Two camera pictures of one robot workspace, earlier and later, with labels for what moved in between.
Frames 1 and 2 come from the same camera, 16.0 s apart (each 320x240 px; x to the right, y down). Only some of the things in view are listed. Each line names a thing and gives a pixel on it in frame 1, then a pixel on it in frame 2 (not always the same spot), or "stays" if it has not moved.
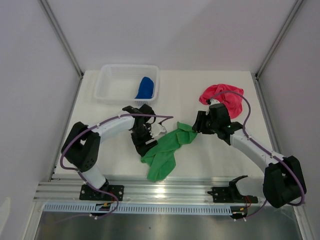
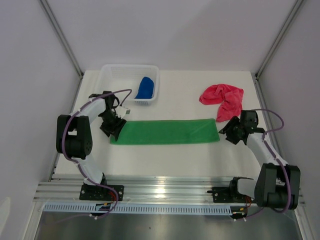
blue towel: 146,88 stays
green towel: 162,158 -> 167,131
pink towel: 232,101 stays
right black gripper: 199,126 -> 227,130
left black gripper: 140,145 -> 114,129
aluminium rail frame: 138,189 stays
